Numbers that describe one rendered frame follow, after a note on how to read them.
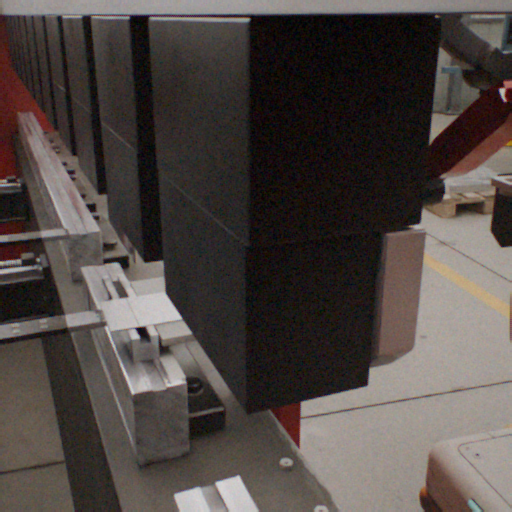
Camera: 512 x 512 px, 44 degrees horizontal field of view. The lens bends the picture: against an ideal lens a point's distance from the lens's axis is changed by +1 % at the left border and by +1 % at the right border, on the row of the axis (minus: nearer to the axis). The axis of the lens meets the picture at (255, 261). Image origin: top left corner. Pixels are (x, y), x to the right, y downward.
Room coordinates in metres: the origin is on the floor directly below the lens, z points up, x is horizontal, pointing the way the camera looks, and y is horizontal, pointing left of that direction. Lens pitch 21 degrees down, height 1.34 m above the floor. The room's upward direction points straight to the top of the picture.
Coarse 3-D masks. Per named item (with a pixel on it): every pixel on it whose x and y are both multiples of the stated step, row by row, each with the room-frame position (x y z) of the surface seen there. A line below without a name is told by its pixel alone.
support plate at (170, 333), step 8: (144, 280) 0.80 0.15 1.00; (152, 280) 0.80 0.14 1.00; (160, 280) 0.80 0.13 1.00; (136, 288) 0.78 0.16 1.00; (144, 288) 0.78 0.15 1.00; (152, 288) 0.78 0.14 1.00; (160, 288) 0.78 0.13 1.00; (160, 328) 0.66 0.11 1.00; (168, 328) 0.66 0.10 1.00; (176, 328) 0.66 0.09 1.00; (184, 328) 0.66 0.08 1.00; (160, 336) 0.64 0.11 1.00; (168, 336) 0.64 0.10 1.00; (176, 336) 0.64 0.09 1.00; (184, 336) 0.64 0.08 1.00; (192, 336) 0.65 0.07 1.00; (168, 344) 0.64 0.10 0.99
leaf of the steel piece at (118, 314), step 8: (104, 304) 0.72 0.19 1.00; (112, 304) 0.72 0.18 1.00; (120, 304) 0.72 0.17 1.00; (104, 312) 0.70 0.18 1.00; (112, 312) 0.70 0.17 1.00; (120, 312) 0.70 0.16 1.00; (128, 312) 0.70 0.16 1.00; (112, 320) 0.68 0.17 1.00; (120, 320) 0.68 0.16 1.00; (128, 320) 0.68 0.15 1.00; (136, 320) 0.68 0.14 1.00; (112, 328) 0.66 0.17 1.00; (120, 328) 0.66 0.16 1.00; (128, 328) 0.66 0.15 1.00
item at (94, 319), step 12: (84, 312) 0.69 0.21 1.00; (96, 312) 0.69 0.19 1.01; (12, 324) 0.66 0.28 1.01; (24, 324) 0.66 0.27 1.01; (36, 324) 0.66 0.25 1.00; (48, 324) 0.66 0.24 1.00; (60, 324) 0.66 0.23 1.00; (72, 324) 0.66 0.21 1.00; (84, 324) 0.66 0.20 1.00; (96, 324) 0.67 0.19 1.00; (0, 336) 0.63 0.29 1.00; (12, 336) 0.63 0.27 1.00; (24, 336) 0.64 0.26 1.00; (36, 336) 0.64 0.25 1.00; (48, 336) 0.65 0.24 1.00
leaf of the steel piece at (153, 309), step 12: (132, 300) 0.73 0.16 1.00; (144, 300) 0.73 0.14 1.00; (156, 300) 0.73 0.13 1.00; (168, 300) 0.73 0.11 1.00; (132, 312) 0.70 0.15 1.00; (144, 312) 0.70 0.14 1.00; (156, 312) 0.70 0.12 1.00; (168, 312) 0.70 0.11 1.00; (144, 324) 0.67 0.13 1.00; (156, 324) 0.67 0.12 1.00
